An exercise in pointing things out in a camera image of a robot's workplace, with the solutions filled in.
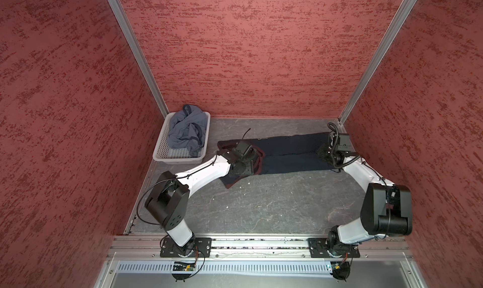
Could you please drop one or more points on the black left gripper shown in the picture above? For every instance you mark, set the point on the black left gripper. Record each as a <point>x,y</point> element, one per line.
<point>249,170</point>

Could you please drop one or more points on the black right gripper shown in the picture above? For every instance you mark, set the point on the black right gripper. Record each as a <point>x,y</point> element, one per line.
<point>321,151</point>

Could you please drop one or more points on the navy tank top red trim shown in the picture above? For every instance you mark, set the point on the navy tank top red trim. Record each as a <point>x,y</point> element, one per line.
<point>297,153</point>

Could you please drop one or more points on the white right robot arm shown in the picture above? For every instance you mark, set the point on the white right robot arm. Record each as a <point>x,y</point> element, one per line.
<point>386,209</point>

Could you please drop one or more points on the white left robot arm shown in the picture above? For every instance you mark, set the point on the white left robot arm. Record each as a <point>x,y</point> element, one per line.
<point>168,198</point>

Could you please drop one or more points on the grey-blue tank top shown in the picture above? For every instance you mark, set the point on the grey-blue tank top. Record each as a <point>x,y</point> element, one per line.
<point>187,129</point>

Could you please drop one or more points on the white plastic laundry basket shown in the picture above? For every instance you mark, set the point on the white plastic laundry basket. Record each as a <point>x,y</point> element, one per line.
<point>164,153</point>

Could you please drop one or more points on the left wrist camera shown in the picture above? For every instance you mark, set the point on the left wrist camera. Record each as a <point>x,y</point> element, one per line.
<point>242,150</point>

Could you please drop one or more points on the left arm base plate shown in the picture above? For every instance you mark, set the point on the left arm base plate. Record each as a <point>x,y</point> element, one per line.
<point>196,247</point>

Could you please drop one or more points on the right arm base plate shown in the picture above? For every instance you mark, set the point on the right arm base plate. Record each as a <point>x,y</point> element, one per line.
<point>322,248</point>

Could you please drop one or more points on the right circuit board with wires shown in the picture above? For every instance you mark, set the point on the right circuit board with wires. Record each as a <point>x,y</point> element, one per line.
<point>341,270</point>

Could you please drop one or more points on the circuit board with wires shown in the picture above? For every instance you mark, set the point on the circuit board with wires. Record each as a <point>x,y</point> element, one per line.
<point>341,270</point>
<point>183,267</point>

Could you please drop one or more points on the left circuit board with wires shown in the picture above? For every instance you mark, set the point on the left circuit board with wires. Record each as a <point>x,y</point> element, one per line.
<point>183,267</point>

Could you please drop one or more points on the aluminium front rail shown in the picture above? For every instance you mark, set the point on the aluminium front rail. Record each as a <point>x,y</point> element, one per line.
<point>258,247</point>

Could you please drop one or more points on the slotted white cable duct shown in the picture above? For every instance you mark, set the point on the slotted white cable duct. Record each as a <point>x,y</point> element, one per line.
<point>265,268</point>

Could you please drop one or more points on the aluminium corner post right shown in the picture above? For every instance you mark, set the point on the aluminium corner post right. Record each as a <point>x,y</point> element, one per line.
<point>384,45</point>

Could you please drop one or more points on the aluminium corner post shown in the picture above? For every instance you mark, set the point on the aluminium corner post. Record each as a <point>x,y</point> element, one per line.
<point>384,45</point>
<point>127,30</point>

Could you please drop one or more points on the aluminium corner post left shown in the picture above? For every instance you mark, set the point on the aluminium corner post left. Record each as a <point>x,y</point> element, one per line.
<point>127,30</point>

